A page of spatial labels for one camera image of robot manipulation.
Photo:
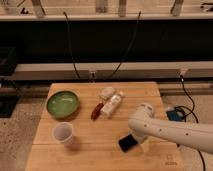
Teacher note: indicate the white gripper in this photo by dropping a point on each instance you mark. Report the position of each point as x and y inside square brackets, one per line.
[141, 138]

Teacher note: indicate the red brown sausage toy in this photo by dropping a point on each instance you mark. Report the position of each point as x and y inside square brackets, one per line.
[96, 112]

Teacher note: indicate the green ceramic bowl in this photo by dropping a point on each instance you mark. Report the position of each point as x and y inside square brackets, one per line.
[62, 104]

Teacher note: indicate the white wall outlet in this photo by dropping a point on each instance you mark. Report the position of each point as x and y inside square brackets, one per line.
[92, 75]

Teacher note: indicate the translucent white cup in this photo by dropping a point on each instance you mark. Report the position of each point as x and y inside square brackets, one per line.
[63, 133]

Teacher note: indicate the blue power adapter box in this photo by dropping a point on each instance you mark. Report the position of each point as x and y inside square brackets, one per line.
[174, 116]

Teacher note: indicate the black rectangular eraser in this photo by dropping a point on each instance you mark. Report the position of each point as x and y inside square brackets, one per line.
[127, 143]

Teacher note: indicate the small white plastic bottle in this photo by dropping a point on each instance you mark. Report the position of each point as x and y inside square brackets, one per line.
[112, 104]

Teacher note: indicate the black box at left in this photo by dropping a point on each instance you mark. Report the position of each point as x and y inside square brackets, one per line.
[8, 64]

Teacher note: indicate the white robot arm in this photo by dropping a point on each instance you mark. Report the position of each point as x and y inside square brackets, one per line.
[198, 136]

